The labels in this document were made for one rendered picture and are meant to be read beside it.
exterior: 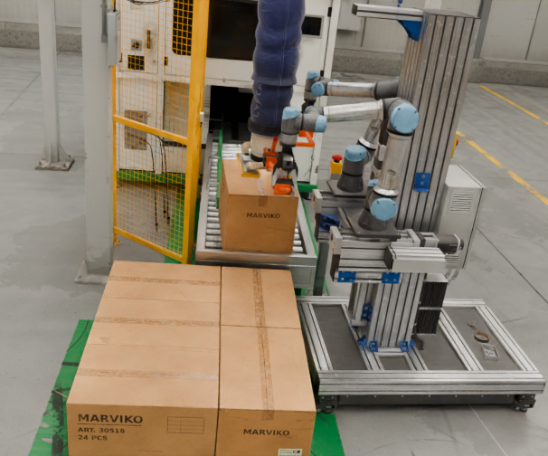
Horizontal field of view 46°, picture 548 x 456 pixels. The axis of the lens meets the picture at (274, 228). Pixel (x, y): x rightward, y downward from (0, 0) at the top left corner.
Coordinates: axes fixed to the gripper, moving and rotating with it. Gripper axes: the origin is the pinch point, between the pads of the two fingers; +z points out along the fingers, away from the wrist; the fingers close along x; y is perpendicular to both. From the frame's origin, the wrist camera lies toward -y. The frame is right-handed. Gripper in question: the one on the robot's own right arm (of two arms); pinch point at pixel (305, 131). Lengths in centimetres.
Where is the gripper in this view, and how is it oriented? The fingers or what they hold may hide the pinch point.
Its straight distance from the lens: 385.2
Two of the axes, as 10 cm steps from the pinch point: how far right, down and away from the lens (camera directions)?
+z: -1.0, 9.0, 4.2
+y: 1.3, 4.3, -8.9
